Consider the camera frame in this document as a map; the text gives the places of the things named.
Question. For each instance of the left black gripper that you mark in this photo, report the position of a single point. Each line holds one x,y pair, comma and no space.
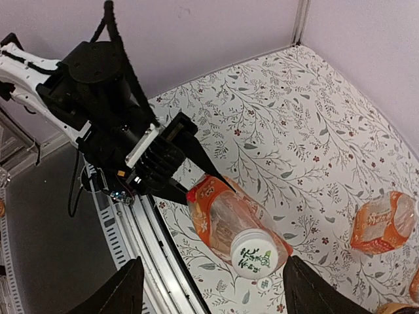
179,136

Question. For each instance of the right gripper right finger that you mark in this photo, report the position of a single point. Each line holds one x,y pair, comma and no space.
307,292

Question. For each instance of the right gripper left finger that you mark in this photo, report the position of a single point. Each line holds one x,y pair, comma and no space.
122,293

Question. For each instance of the orange bottle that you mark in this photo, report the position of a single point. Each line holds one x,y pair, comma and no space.
414,287
218,214
385,223

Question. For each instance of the dark label tea bottle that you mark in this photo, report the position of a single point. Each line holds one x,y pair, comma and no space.
396,308

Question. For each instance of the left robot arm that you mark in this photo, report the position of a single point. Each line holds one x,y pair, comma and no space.
86,95

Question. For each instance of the floral table mat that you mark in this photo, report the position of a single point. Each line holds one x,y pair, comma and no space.
310,147

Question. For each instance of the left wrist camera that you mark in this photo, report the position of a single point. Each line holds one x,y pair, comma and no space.
153,161

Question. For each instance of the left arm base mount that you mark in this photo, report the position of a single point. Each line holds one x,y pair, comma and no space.
105,189

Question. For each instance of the left aluminium frame post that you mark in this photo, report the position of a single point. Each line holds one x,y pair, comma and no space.
300,22

